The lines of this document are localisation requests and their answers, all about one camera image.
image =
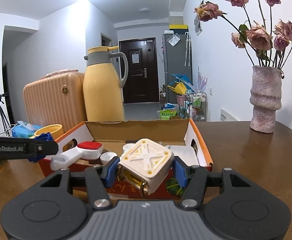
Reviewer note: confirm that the red cardboard box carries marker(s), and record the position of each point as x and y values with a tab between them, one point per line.
141	132

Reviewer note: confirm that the yellow watering can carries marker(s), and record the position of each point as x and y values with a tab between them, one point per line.
179	88

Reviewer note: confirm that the grey side doorway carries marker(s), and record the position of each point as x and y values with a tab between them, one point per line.
105	41

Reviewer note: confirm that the dried pink roses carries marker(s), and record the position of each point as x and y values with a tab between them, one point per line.
258	36

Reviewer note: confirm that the black camera tripod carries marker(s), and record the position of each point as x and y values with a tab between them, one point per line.
1	115

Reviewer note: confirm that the white paper on door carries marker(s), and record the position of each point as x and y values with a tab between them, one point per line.
135	58

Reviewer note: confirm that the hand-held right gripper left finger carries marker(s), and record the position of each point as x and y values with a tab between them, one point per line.
110	171

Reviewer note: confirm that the purple flower wall sticker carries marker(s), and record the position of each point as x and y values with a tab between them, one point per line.
202	80

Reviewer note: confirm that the pink ribbed suitcase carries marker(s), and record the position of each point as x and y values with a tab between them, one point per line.
50	100

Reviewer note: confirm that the blue tissue pack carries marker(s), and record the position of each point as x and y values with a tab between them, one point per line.
23	131

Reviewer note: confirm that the grey refrigerator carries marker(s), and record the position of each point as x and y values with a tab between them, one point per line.
176	60

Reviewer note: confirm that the green bag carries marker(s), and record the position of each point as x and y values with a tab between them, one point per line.
168	114

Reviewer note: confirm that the wall picture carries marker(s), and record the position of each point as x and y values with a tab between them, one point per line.
198	30

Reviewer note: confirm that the red and white lint brush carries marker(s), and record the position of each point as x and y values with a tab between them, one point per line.
83	151

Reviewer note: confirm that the blue ridged bottle cap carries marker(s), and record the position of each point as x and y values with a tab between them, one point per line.
45	136

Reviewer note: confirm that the round ceiling light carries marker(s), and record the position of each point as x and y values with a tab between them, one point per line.
145	10

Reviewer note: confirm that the white ridged screw cap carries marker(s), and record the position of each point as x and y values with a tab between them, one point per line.
107	157

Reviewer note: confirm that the hanging folded umbrella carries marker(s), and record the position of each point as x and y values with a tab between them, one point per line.
187	50

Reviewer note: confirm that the pink ceramic vase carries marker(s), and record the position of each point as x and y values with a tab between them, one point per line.
264	100

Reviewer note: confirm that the pink bucket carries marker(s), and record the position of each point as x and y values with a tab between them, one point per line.
181	100

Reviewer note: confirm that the yellow thermos jug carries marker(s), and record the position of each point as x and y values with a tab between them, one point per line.
102	92

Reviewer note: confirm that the yellow mug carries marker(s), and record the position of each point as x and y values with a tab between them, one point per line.
49	131

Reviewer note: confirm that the dark brown door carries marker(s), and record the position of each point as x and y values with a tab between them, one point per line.
138	80

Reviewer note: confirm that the yellow and black box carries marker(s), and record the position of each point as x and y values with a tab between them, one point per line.
178	27

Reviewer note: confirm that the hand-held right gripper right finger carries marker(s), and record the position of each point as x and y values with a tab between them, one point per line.
181	171

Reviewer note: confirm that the white round disc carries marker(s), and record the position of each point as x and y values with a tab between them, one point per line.
129	147

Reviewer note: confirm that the plastic bag on refrigerator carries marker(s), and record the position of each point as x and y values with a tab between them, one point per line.
174	40

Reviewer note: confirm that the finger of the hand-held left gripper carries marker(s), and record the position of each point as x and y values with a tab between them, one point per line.
44	147

